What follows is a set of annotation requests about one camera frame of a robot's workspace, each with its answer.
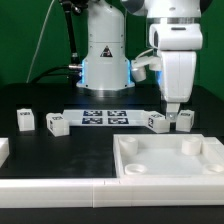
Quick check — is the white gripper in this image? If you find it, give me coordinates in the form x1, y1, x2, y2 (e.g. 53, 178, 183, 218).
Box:
149, 23, 203, 122

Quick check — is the white square tabletop part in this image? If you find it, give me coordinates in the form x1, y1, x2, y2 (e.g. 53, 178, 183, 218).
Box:
113, 134, 224, 178

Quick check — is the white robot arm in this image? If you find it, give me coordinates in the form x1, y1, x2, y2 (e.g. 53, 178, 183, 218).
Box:
77, 0, 214, 121

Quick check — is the white sheet with fiducial tags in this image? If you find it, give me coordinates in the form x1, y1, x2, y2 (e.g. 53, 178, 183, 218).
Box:
63, 110, 144, 126

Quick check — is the white U-shaped obstacle fence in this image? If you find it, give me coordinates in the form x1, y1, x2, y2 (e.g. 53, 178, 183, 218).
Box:
0, 136, 224, 209

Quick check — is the black cable bundle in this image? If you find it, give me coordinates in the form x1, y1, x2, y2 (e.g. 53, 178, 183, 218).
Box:
26, 64, 83, 84

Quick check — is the white thin cable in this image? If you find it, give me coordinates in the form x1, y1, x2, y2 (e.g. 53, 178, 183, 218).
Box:
25, 0, 56, 84

